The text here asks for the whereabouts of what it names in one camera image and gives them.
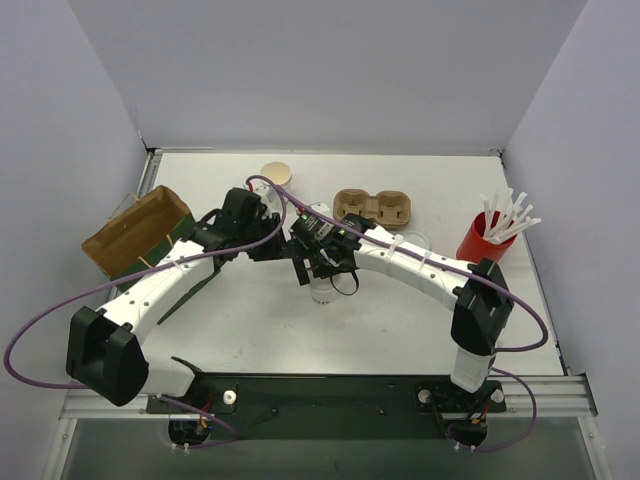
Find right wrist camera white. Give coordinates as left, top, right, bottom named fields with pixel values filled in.
left=308, top=202, right=332, bottom=221

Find white wrapped straws bundle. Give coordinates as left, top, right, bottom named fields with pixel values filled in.
left=479, top=188, right=542, bottom=245

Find white plastic lid stack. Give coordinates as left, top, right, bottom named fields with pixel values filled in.
left=402, top=231, right=431, bottom=250

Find red straw holder cup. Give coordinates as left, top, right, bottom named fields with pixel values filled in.
left=455, top=213, right=516, bottom=263

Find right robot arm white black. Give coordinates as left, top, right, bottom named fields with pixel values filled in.
left=289, top=212, right=514, bottom=393

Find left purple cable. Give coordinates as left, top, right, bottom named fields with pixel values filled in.
left=3, top=174, right=291, bottom=390

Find white paper coffee cup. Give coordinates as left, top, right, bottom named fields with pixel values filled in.
left=308, top=279, right=339, bottom=305

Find brown green paper bag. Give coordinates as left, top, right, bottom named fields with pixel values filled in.
left=82, top=185, right=196, bottom=280

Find brown pulp cup carrier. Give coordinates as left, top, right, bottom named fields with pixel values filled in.
left=333, top=189, right=412, bottom=230

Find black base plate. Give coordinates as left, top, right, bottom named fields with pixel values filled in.
left=146, top=373, right=506, bottom=440

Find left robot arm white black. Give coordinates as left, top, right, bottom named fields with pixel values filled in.
left=66, top=187, right=286, bottom=412

